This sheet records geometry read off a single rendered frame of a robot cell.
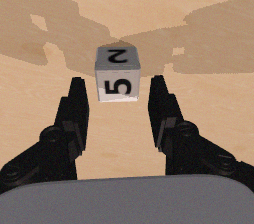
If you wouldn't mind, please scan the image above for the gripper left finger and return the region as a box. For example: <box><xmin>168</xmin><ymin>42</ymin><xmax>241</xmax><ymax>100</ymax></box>
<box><xmin>0</xmin><ymin>77</ymin><xmax>89</xmax><ymax>195</ymax></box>

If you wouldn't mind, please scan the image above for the grey number cube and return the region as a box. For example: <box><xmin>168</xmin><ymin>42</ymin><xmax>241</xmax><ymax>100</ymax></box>
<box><xmin>94</xmin><ymin>47</ymin><xmax>141</xmax><ymax>102</ymax></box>

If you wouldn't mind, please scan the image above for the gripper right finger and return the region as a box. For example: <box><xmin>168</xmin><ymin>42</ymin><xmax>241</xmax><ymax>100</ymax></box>
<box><xmin>148</xmin><ymin>75</ymin><xmax>254</xmax><ymax>193</ymax></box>

